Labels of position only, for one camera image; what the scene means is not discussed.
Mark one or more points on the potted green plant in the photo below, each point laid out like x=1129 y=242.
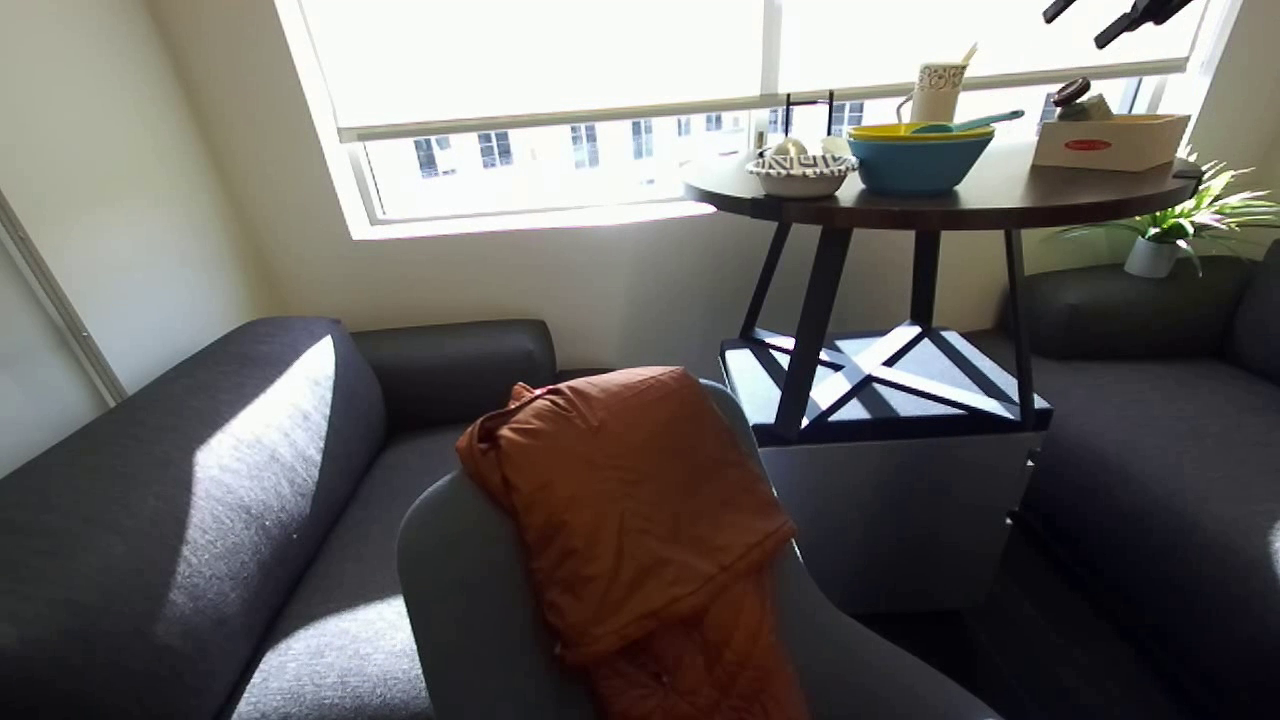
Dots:
x=1223 y=200

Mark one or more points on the glass spice jar dark cap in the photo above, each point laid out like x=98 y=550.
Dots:
x=1069 y=90

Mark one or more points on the dark grey fabric sofa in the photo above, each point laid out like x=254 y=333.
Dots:
x=1163 y=464
x=160 y=534

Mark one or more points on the round dark wooden table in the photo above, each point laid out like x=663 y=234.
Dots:
x=961 y=206

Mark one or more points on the white printed paper carton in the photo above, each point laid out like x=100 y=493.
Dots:
x=937 y=94

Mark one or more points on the grey ottoman with tray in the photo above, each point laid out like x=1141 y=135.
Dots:
x=895 y=523

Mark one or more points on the grey shell chair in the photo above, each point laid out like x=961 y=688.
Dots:
x=467 y=603

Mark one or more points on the blue bowl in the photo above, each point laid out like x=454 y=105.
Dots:
x=922 y=167

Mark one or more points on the orange jacket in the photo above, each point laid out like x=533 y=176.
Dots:
x=627 y=505

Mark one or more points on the cream wooden box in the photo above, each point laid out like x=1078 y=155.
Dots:
x=1105 y=146

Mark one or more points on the white blue patterned plate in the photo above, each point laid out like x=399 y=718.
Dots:
x=802 y=176

